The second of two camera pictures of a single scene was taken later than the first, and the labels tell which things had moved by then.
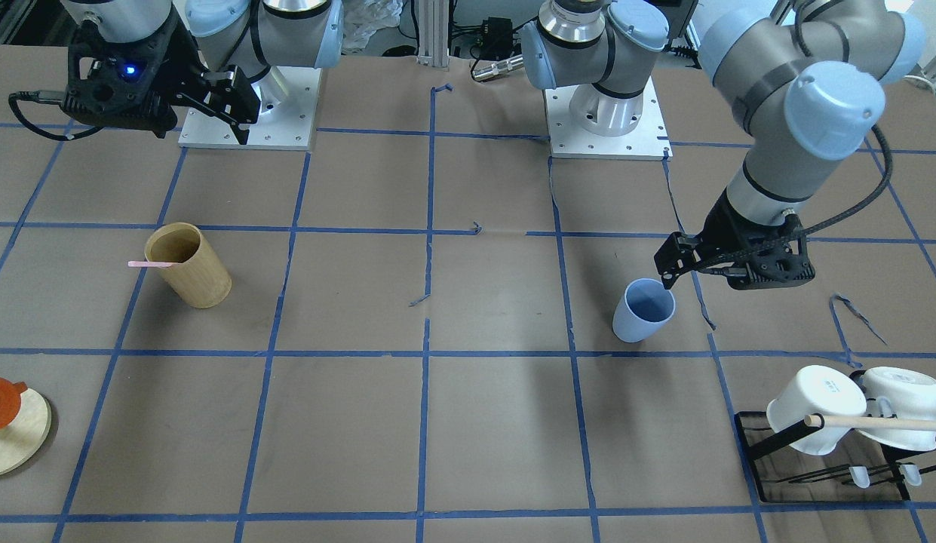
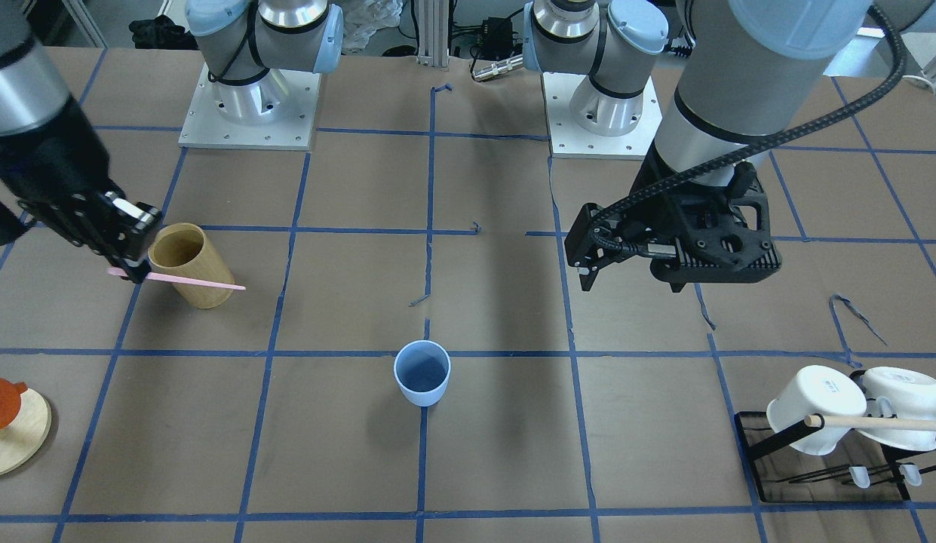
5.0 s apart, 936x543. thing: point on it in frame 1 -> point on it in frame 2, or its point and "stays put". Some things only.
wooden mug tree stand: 13,446 stays put
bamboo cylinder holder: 199,278 stays put
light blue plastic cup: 644,308 -> 422,369
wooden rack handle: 882,423 stays put
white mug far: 913,394 stays put
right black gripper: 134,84 -> 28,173
